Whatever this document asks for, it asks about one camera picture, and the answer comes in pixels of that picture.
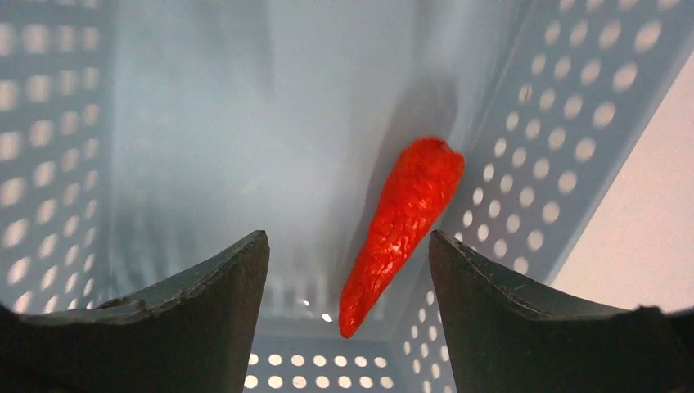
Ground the red toy chili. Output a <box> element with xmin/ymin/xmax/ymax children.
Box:
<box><xmin>338</xmin><ymin>136</ymin><xmax>465</xmax><ymax>339</ymax></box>

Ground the light blue perforated basket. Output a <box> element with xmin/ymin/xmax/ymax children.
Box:
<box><xmin>1</xmin><ymin>1</ymin><xmax>693</xmax><ymax>392</ymax></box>

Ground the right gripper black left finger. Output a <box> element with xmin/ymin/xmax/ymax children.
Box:
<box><xmin>1</xmin><ymin>230</ymin><xmax>270</xmax><ymax>392</ymax></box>

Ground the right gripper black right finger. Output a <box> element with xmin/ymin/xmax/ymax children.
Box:
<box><xmin>429</xmin><ymin>231</ymin><xmax>693</xmax><ymax>392</ymax></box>

